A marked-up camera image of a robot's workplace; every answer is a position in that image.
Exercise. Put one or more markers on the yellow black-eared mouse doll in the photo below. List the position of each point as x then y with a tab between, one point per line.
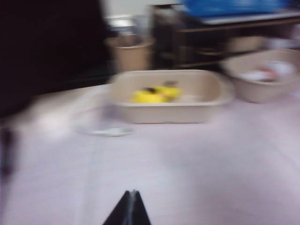
172	91

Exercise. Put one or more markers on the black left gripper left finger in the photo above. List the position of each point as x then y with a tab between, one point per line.
118	214

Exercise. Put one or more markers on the blue wet wipes pack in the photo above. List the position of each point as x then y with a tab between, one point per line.
225	7

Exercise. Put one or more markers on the beige paper cup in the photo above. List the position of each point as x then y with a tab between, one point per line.
131	56

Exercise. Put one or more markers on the white plug charger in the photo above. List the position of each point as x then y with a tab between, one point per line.
120	24

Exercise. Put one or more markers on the white round-head orange-scarf doll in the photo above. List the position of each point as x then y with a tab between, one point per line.
283	69

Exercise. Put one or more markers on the beige paper box with stain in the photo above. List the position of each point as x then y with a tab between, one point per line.
168	113

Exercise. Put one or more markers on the black computer monitor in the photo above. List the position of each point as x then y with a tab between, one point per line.
47	47

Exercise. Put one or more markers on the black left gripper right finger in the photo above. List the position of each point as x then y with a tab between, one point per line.
140	214

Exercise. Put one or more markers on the black wooden desk shelf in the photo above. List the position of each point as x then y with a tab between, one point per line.
199	37

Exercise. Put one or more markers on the white desk partition panel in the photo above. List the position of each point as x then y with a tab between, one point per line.
122	8

